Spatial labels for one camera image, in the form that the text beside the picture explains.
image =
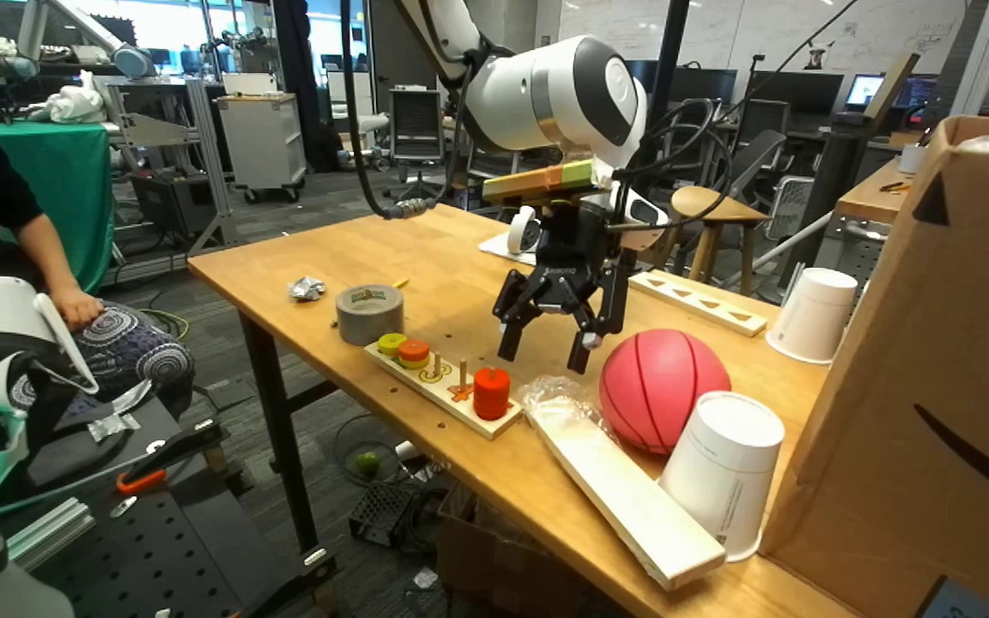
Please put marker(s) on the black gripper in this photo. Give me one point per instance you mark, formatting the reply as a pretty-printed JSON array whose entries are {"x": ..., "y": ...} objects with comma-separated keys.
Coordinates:
[{"x": 576, "y": 243}]

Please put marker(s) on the red rubber basketball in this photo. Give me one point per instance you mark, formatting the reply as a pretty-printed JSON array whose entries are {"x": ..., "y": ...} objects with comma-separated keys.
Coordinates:
[{"x": 659, "y": 388}]

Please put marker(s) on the person's forearm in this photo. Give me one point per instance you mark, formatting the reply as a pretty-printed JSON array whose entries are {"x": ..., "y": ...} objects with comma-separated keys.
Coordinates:
[{"x": 46, "y": 253}]

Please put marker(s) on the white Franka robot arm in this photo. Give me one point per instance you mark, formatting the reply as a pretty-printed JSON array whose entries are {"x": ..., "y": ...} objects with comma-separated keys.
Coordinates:
[{"x": 552, "y": 99}]

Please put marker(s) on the green ball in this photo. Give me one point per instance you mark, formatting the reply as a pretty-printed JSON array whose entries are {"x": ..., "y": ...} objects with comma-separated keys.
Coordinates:
[{"x": 370, "y": 466}]

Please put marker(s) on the crumpled foil ball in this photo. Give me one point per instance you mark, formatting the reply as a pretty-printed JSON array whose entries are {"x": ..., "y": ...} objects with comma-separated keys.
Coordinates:
[{"x": 308, "y": 290}]

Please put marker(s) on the person's hand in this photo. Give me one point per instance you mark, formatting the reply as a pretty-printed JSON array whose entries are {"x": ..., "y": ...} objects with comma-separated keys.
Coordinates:
[{"x": 81, "y": 312}]

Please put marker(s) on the clear plastic wrap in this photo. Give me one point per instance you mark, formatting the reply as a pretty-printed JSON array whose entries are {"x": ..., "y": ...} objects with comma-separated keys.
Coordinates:
[{"x": 552, "y": 396}]

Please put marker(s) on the white mug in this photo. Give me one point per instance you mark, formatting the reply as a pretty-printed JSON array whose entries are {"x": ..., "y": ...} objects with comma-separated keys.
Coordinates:
[{"x": 523, "y": 231}]

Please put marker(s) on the red stacking cylinder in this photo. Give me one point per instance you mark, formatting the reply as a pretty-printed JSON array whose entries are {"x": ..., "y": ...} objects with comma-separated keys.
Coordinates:
[{"x": 491, "y": 396}]

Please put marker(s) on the wooden shape puzzle strip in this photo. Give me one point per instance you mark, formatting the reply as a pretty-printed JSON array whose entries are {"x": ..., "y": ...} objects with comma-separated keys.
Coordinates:
[{"x": 703, "y": 299}]

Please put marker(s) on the plate with toy food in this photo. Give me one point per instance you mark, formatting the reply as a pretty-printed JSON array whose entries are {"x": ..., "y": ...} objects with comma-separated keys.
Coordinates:
[{"x": 443, "y": 396}]

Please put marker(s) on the wooden stool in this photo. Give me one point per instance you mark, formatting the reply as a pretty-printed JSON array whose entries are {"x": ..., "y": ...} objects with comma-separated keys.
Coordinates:
[{"x": 718, "y": 209}]

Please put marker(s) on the white wooden plank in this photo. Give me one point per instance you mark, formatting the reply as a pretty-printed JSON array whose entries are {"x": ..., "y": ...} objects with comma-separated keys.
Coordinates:
[{"x": 634, "y": 502}]

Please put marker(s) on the white paper cup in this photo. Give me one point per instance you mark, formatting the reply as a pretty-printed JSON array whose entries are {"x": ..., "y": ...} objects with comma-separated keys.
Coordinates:
[
  {"x": 812, "y": 313},
  {"x": 723, "y": 467}
]

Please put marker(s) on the black table leg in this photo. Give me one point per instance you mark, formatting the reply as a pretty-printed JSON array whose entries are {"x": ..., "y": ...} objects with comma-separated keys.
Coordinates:
[{"x": 277, "y": 434}]

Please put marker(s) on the white rolling cart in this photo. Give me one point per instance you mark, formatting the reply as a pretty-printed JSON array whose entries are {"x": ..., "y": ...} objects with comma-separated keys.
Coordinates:
[{"x": 260, "y": 143}]

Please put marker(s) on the large cardboard shipping box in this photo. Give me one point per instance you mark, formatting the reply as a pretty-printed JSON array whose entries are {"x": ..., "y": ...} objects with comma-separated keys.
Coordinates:
[{"x": 929, "y": 388}]

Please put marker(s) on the person's patterned trouser leg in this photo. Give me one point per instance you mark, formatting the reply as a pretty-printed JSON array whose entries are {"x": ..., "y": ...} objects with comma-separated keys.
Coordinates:
[{"x": 135, "y": 347}]

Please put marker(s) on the black pegboard table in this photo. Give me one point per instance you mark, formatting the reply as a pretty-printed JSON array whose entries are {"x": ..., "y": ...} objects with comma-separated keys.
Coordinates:
[{"x": 161, "y": 550}]

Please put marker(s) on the green table cloth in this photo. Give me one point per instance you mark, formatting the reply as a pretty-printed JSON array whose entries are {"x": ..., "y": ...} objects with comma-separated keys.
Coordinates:
[{"x": 60, "y": 182}]

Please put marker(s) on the white VR headset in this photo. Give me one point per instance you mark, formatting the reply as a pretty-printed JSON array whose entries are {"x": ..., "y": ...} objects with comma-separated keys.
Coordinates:
[{"x": 0, "y": 312}]

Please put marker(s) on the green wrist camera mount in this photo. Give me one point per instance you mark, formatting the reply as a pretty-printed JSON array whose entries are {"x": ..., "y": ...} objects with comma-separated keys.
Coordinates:
[{"x": 547, "y": 179}]

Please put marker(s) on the grey duct tape roll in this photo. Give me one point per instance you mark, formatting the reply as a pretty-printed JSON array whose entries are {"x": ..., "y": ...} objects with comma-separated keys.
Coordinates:
[{"x": 370, "y": 313}]

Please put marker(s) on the black camera stand pole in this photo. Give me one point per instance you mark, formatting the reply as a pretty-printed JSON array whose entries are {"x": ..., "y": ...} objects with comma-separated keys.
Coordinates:
[{"x": 668, "y": 82}]

